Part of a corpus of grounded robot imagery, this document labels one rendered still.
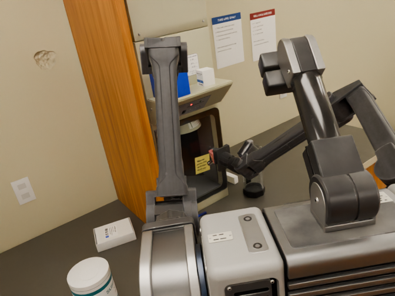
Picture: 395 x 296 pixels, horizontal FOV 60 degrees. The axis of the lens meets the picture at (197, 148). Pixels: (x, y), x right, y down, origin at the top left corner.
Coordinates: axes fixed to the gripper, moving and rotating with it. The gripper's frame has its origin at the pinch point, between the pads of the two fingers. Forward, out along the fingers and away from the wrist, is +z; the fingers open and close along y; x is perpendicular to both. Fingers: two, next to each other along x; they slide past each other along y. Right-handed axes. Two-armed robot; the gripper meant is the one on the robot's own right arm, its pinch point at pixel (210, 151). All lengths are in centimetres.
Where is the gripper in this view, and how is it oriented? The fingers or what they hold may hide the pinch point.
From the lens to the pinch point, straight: 146.2
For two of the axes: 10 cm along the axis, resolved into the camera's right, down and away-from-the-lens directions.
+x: -8.1, 3.6, -4.6
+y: -1.3, -8.8, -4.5
